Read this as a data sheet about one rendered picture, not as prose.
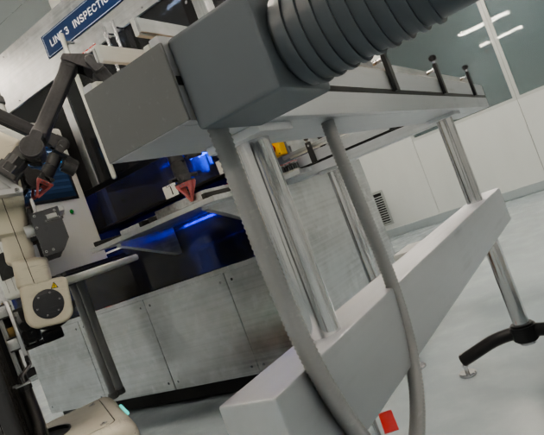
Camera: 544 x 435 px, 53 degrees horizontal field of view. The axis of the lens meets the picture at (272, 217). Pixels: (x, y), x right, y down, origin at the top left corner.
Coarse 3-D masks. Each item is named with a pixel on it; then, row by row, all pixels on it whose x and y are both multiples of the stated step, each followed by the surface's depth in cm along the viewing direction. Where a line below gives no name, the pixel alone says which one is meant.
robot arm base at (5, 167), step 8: (0, 160) 181; (8, 160) 181; (16, 160) 181; (0, 168) 176; (8, 168) 179; (16, 168) 181; (24, 168) 185; (8, 176) 177; (16, 176) 181; (16, 184) 185
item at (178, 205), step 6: (222, 186) 207; (228, 186) 210; (198, 192) 198; (204, 192) 197; (186, 198) 201; (198, 198) 198; (174, 204) 205; (180, 204) 203; (186, 204) 202; (192, 204) 200; (162, 210) 208; (168, 210) 207; (174, 210) 205; (156, 216) 210; (162, 216) 209
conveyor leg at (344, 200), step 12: (336, 168) 224; (336, 180) 226; (336, 192) 227; (348, 204) 226; (348, 216) 226; (348, 228) 228; (360, 228) 228; (360, 240) 226; (360, 252) 227; (372, 264) 227; (372, 276) 226
